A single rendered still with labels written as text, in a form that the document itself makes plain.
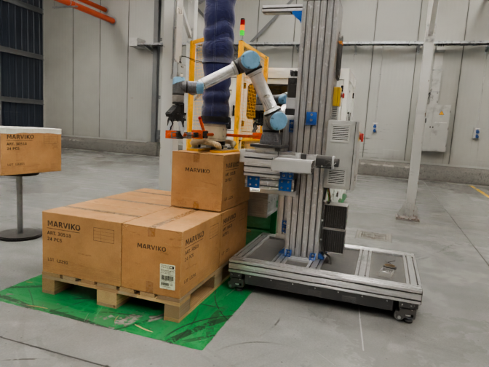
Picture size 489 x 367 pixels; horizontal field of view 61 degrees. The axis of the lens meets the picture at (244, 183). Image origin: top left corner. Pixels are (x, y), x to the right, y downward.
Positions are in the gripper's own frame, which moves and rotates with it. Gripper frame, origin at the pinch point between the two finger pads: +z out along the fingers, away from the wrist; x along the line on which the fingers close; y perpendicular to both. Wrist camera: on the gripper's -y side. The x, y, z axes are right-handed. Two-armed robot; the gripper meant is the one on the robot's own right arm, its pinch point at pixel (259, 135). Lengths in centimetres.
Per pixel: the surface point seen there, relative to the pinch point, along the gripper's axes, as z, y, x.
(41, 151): 28, 30, -199
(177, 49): -82, -75, -123
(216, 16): -83, 42, -24
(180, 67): -64, -74, -118
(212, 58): -54, 41, -26
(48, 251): 81, 122, -96
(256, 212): 64, -7, 0
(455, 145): 3, -898, 239
